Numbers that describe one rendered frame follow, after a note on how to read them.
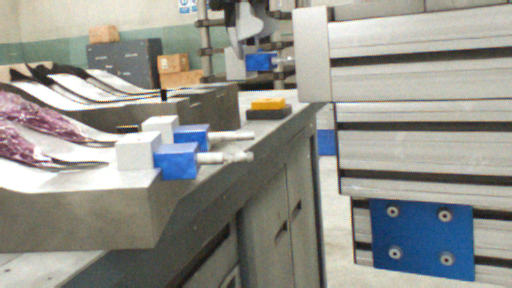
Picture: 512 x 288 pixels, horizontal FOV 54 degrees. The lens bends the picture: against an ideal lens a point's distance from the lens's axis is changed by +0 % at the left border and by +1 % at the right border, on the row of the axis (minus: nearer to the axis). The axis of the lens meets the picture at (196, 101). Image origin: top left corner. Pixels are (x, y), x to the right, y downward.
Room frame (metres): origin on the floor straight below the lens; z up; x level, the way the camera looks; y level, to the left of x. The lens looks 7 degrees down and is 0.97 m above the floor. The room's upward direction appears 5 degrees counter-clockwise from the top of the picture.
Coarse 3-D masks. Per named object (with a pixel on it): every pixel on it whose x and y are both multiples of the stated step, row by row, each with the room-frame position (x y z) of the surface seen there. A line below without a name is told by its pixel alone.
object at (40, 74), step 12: (12, 72) 0.89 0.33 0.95; (36, 72) 0.92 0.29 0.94; (48, 72) 0.98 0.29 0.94; (60, 72) 0.99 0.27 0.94; (72, 72) 0.98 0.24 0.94; (84, 72) 1.01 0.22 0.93; (48, 84) 0.91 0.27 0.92; (60, 84) 0.90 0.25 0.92; (96, 84) 0.98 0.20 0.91; (72, 96) 0.88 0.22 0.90; (84, 96) 0.88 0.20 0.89; (156, 96) 0.81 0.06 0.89
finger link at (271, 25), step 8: (256, 8) 0.85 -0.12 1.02; (264, 8) 0.84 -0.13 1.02; (256, 16) 0.85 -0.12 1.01; (264, 16) 0.85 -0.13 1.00; (264, 24) 0.85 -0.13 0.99; (272, 24) 0.84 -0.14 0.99; (264, 32) 0.85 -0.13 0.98; (272, 32) 0.85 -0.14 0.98; (248, 40) 0.86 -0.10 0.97; (256, 40) 0.86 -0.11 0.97; (256, 48) 0.86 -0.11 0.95
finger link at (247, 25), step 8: (240, 8) 0.80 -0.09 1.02; (248, 8) 0.79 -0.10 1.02; (240, 16) 0.80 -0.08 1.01; (248, 16) 0.79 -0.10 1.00; (240, 24) 0.80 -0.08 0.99; (248, 24) 0.79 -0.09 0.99; (256, 24) 0.78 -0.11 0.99; (232, 32) 0.79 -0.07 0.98; (240, 32) 0.79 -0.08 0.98; (248, 32) 0.79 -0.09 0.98; (256, 32) 0.78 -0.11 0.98; (232, 40) 0.80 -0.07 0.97; (240, 40) 0.80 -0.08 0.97; (232, 48) 0.81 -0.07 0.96; (240, 48) 0.80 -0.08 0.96; (240, 56) 0.80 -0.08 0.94
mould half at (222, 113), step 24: (96, 72) 1.04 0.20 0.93; (24, 96) 0.82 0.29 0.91; (48, 96) 0.83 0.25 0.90; (96, 96) 0.90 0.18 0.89; (120, 96) 0.93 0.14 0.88; (144, 96) 0.86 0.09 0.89; (168, 96) 0.78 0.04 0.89; (216, 96) 0.84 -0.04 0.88; (96, 120) 0.76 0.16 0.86; (120, 120) 0.74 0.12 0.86; (144, 120) 0.72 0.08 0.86; (192, 120) 0.74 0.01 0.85; (216, 120) 0.83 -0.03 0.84; (240, 120) 0.93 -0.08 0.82
